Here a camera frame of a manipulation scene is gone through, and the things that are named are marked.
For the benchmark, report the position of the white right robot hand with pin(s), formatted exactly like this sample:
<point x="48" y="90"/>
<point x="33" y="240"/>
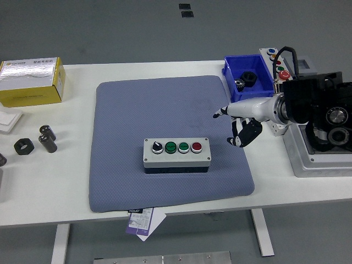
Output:
<point x="247" y="108"/>

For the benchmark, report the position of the grey four-button control box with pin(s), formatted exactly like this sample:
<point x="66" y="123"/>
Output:
<point x="176" y="158"/>

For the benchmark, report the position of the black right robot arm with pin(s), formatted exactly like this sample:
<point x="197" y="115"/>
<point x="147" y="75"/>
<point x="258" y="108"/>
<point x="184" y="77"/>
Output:
<point x="310" y="101"/>

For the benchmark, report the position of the white five-button control box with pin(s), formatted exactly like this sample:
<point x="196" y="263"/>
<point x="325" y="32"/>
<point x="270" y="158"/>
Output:
<point x="284" y="74"/>

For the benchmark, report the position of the small metal gear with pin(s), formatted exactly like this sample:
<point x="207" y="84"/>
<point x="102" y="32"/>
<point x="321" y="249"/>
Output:
<point x="240" y="84"/>

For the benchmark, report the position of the black hex nut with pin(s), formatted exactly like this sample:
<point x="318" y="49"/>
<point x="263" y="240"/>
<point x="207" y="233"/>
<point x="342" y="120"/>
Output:
<point x="248" y="78"/>
<point x="28" y="147"/>

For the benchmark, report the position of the white blue circuit breaker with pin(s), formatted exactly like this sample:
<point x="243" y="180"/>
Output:
<point x="277" y="129"/>

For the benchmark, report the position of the blue plastic bin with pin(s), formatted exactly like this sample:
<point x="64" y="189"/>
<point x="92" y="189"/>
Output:
<point x="244" y="64"/>

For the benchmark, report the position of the grey distribution box clear lid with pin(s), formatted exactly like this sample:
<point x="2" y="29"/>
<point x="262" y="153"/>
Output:
<point x="299" y="162"/>

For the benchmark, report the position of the grey-blue padded mat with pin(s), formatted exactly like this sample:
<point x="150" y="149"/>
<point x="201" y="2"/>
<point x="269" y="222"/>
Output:
<point x="137" y="110"/>

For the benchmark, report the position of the black floor outlet cover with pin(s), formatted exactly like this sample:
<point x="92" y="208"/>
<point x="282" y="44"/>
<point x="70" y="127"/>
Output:
<point x="184" y="6"/>
<point x="187" y="14"/>

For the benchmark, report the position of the white table leg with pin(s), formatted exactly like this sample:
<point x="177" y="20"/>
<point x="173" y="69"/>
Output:
<point x="60" y="244"/>
<point x="262" y="233"/>

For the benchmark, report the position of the white card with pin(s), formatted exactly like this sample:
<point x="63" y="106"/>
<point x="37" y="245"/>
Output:
<point x="158" y="222"/>

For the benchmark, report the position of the purple white mat tag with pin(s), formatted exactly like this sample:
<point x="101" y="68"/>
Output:
<point x="140" y="222"/>

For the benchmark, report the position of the silver metal plate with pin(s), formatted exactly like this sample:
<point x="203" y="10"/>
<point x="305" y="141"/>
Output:
<point x="162" y="259"/>

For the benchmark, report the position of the black cylinder capacitor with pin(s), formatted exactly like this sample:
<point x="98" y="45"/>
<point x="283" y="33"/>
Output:
<point x="49" y="144"/>
<point x="47" y="129"/>

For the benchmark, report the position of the yellow cardboard box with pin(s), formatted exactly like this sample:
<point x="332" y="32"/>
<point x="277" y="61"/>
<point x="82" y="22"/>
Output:
<point x="27" y="93"/>

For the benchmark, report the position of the grey square frame box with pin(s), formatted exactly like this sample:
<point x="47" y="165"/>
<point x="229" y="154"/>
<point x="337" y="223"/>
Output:
<point x="305" y="64"/>

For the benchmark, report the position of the white wall switch plate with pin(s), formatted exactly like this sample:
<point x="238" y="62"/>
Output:
<point x="8" y="119"/>

